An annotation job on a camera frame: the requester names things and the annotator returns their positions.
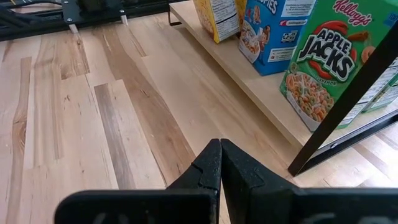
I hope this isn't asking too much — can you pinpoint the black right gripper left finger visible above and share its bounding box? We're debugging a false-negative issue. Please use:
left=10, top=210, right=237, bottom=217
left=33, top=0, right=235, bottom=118
left=166, top=138, right=223, bottom=192

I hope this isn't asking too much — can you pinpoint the yellow Corn Pops cereal box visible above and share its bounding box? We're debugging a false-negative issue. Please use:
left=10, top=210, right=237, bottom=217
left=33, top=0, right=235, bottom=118
left=192, top=0, right=248, bottom=44

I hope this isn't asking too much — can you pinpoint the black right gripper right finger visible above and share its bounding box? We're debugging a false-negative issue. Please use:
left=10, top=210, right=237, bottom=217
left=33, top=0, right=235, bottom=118
left=220, top=138, right=299, bottom=224

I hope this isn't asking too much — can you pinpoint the blue Rice Krispies cereal box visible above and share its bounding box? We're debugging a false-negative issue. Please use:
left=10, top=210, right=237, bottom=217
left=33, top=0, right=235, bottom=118
left=238, top=0, right=318, bottom=77

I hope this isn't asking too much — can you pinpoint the wooden shelf with black frame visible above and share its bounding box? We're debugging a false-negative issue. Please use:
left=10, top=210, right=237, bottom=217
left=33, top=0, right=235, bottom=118
left=167, top=0, right=398, bottom=177

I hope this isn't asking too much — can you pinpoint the green Apple Jacks cereal box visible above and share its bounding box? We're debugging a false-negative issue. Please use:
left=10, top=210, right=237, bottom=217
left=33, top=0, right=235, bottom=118
left=279, top=0, right=398, bottom=133

